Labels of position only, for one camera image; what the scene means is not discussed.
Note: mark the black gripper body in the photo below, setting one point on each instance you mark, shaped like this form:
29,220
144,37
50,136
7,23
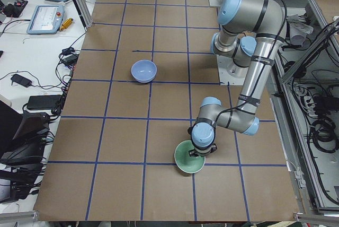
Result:
200,155

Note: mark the green bowl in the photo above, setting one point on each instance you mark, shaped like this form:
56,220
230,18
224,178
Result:
185,162

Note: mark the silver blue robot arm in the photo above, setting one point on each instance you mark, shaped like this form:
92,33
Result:
251,33

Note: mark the light blue bowl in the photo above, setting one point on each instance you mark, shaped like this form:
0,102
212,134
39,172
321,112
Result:
144,71

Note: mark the brown paper table mat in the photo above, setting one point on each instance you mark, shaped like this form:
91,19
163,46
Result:
113,154

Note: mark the crumpled grey cloth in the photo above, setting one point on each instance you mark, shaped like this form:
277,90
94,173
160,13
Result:
298,29

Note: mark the black power brick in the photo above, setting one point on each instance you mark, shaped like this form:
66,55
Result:
43,102

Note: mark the yellow cylindrical tool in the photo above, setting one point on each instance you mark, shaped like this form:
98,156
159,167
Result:
66,24

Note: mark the lower teach pendant tablet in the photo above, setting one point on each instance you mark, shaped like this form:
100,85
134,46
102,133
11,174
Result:
46,19

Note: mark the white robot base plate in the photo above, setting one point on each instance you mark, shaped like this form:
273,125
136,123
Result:
226,47

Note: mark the aluminium frame rail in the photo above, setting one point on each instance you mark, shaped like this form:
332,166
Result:
321,42

